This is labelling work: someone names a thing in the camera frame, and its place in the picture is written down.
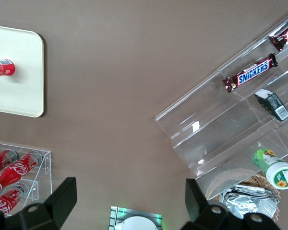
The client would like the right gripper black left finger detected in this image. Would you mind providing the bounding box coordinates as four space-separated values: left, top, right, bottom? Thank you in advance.
0 176 78 230

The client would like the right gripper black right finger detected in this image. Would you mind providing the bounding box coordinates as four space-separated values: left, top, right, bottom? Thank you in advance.
180 178 279 230

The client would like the light tan wicker basket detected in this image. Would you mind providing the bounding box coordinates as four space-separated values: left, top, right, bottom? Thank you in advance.
205 167 283 222

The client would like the cream plastic serving tray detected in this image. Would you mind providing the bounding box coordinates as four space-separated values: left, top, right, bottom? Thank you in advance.
0 24 45 118

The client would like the clear acrylic bottle rack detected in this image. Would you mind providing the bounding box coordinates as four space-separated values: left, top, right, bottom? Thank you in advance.
0 141 53 218

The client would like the red cola bottle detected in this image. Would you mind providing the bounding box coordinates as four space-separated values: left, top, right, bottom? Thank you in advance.
0 150 43 196
0 149 18 179
0 183 30 216

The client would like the silver foil wrapped package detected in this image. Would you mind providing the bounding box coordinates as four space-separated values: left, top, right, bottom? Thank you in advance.
219 184 282 220

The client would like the clear acrylic tiered display stand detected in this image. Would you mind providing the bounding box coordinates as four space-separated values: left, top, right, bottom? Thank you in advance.
155 9 288 199

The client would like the green white plastic bottle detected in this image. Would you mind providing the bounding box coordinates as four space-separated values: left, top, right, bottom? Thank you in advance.
251 148 288 191

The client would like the small black white box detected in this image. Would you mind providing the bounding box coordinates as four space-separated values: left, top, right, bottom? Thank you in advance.
254 88 288 121

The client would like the brown table cover sheet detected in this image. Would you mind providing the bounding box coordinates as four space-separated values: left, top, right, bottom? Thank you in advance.
0 0 288 230

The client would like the red white yogurt cup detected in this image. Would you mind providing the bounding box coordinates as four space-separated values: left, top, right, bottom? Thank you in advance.
0 58 16 79

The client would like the brown Snickers chocolate bar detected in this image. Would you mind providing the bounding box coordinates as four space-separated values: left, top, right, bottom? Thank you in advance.
268 21 288 52
222 53 278 93

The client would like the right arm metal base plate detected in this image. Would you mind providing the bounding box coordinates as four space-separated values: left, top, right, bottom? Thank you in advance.
109 205 163 230

